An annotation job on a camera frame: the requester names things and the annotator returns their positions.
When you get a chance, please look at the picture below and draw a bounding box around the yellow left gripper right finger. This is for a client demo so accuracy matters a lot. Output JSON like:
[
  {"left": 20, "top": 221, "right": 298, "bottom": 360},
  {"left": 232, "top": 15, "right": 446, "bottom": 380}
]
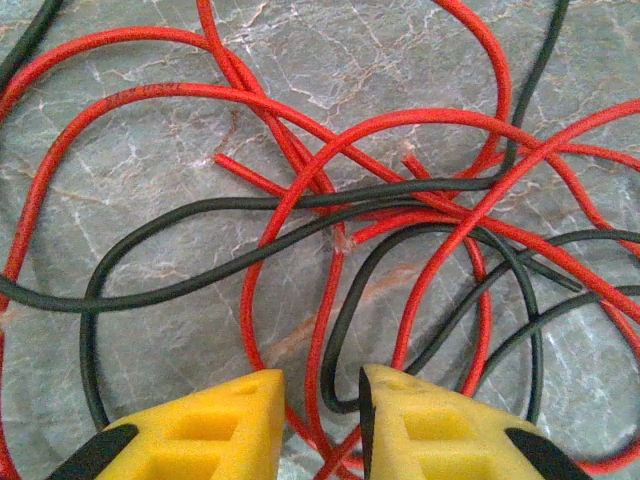
[{"left": 358, "top": 363, "right": 596, "bottom": 480}]

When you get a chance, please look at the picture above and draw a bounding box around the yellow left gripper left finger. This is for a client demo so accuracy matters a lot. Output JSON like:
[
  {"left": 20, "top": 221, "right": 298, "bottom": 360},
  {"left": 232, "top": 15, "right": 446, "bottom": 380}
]
[{"left": 47, "top": 368, "right": 286, "bottom": 480}]

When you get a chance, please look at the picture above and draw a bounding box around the black cable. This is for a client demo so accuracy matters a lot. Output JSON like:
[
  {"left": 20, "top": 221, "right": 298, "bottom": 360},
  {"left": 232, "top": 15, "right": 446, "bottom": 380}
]
[
  {"left": 407, "top": 229, "right": 640, "bottom": 386},
  {"left": 319, "top": 224, "right": 546, "bottom": 424},
  {"left": 0, "top": 0, "right": 584, "bottom": 314},
  {"left": 79, "top": 0, "right": 571, "bottom": 431}
]

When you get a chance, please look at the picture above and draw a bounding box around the red cable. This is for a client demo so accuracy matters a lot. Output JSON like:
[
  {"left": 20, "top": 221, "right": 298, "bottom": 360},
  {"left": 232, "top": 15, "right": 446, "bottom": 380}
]
[
  {"left": 0, "top": 82, "right": 640, "bottom": 480},
  {"left": 0, "top": 0, "right": 341, "bottom": 201},
  {"left": 402, "top": 0, "right": 514, "bottom": 184},
  {"left": 239, "top": 109, "right": 640, "bottom": 480}
]

